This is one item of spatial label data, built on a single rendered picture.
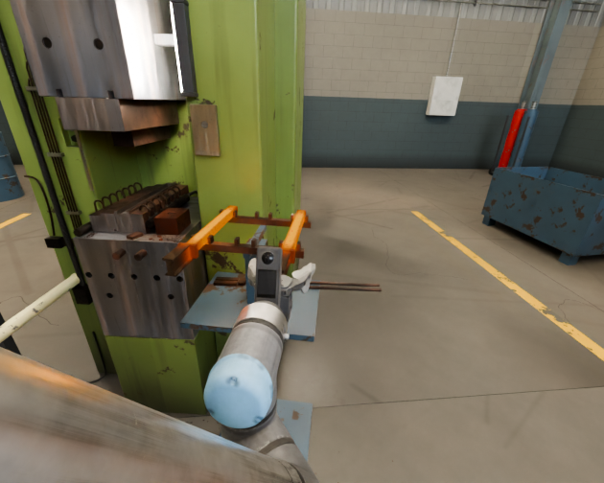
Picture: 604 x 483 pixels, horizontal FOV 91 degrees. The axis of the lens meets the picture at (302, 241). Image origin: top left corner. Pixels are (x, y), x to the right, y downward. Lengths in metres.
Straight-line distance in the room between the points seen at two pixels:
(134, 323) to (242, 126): 0.88
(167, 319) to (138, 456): 1.11
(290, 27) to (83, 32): 0.80
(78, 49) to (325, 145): 6.25
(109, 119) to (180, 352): 0.92
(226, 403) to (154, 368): 1.12
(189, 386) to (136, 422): 1.34
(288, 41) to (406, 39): 6.12
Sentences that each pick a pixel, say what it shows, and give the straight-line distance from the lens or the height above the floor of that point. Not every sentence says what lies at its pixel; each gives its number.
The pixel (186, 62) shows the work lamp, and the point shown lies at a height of 1.48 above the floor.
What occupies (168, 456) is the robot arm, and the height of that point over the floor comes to 1.15.
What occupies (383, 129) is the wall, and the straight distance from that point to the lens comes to 7.45.
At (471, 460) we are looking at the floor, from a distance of 1.75.
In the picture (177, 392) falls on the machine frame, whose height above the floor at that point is 0.15.
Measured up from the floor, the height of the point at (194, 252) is 1.03.
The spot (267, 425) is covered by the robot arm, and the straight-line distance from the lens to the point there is 0.52.
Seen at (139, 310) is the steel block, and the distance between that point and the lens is 1.36.
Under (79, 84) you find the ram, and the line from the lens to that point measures 1.21.
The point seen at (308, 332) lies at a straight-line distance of 0.90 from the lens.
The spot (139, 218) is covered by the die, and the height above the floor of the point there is 0.97.
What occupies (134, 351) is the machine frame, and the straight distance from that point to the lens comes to 1.53.
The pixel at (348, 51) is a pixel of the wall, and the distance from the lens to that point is 7.22.
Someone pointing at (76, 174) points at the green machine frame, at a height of 1.09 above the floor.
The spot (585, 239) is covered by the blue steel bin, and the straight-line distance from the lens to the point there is 3.81.
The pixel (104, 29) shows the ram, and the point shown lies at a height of 1.54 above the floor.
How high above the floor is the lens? 1.37
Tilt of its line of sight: 25 degrees down
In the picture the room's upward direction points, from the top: 2 degrees clockwise
